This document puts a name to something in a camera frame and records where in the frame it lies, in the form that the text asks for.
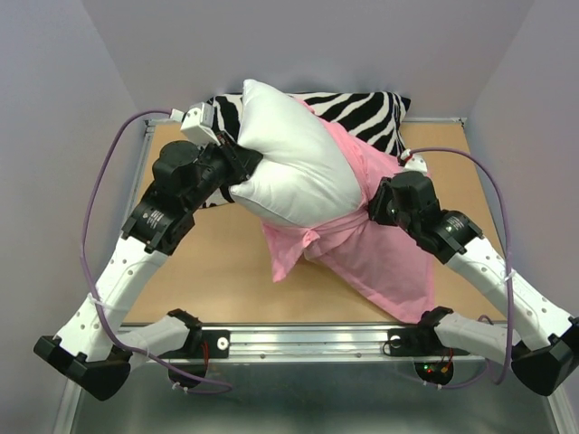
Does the zebra striped pillow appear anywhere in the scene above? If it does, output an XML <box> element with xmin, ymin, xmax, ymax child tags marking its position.
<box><xmin>198</xmin><ymin>90</ymin><xmax>413</xmax><ymax>209</ymax></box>

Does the white pillow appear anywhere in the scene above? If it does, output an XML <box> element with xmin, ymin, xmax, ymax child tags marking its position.
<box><xmin>229</xmin><ymin>80</ymin><xmax>362</xmax><ymax>228</ymax></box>

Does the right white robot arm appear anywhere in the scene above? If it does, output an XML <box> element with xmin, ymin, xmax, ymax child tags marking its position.
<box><xmin>368</xmin><ymin>171</ymin><xmax>578</xmax><ymax>396</ymax></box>

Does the aluminium mounting rail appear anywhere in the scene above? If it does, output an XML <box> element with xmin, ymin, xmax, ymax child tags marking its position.
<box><xmin>117</xmin><ymin>321</ymin><xmax>557</xmax><ymax>363</ymax></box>

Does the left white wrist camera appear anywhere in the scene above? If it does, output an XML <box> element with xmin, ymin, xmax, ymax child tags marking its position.
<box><xmin>169</xmin><ymin>102</ymin><xmax>218</xmax><ymax>146</ymax></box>

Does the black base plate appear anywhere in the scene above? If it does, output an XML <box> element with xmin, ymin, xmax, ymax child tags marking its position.
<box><xmin>162</xmin><ymin>328</ymin><xmax>231</xmax><ymax>359</ymax></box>
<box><xmin>382</xmin><ymin>326</ymin><xmax>468</xmax><ymax>357</ymax></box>

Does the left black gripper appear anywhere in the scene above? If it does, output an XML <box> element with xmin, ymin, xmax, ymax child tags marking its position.
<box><xmin>184</xmin><ymin>129</ymin><xmax>263</xmax><ymax>212</ymax></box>

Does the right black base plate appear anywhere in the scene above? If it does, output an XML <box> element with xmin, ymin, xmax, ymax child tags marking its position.
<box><xmin>382</xmin><ymin>326</ymin><xmax>468</xmax><ymax>357</ymax></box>

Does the pink pillowcase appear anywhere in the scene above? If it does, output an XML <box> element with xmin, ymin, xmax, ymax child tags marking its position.
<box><xmin>261</xmin><ymin>121</ymin><xmax>435</xmax><ymax>324</ymax></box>

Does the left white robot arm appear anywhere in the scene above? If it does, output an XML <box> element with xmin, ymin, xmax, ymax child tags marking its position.
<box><xmin>33</xmin><ymin>131</ymin><xmax>263</xmax><ymax>401</ymax></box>

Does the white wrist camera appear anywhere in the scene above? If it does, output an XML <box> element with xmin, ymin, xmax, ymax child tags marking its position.
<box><xmin>169</xmin><ymin>102</ymin><xmax>218</xmax><ymax>146</ymax></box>
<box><xmin>397</xmin><ymin>149</ymin><xmax>428</xmax><ymax>175</ymax></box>

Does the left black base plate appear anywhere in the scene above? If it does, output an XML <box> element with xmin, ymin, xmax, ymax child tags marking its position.
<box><xmin>162</xmin><ymin>328</ymin><xmax>231</xmax><ymax>359</ymax></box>

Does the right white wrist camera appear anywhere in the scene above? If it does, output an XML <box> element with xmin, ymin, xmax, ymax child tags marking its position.
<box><xmin>397</xmin><ymin>149</ymin><xmax>428</xmax><ymax>175</ymax></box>

